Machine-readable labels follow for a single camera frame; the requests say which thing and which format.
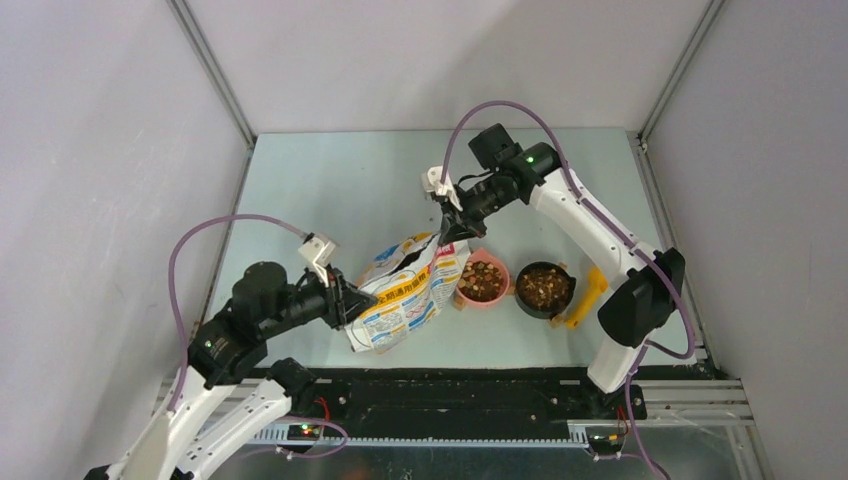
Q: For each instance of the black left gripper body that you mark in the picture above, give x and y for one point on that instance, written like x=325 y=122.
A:
x=308 y=301

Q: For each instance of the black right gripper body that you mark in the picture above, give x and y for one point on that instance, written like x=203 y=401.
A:
x=483 y=199

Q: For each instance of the printed cat food bag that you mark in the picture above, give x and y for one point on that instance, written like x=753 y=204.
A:
x=412 y=282

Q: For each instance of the yellow plastic scoop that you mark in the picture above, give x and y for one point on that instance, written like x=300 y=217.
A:
x=597 y=285

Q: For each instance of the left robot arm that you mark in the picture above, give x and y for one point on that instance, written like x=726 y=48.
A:
x=178 y=443

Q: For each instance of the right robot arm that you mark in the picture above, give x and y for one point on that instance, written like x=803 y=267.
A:
x=645 y=283

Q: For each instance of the pink pet bowl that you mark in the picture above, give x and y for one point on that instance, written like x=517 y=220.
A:
x=480 y=254

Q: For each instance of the black pet bowl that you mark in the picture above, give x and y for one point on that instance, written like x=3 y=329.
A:
x=542 y=315

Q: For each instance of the kibble in pink bowl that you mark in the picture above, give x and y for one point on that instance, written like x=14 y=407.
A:
x=481 y=281

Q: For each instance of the kibble in black bowl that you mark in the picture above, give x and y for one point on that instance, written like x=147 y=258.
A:
x=544 y=289

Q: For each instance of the wooden bowl stand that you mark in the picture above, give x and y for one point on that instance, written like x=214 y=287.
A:
x=509 y=301

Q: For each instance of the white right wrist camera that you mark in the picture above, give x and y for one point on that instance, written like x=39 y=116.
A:
x=437 y=183

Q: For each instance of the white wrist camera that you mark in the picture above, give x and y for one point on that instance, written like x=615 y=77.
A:
x=437 y=183
x=317 y=250

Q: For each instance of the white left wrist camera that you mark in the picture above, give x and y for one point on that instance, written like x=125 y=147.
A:
x=317 y=250

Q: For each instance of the aluminium corner frame post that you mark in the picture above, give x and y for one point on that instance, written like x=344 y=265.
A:
x=693 y=44

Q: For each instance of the left aluminium frame post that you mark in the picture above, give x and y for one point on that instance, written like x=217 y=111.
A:
x=193 y=31

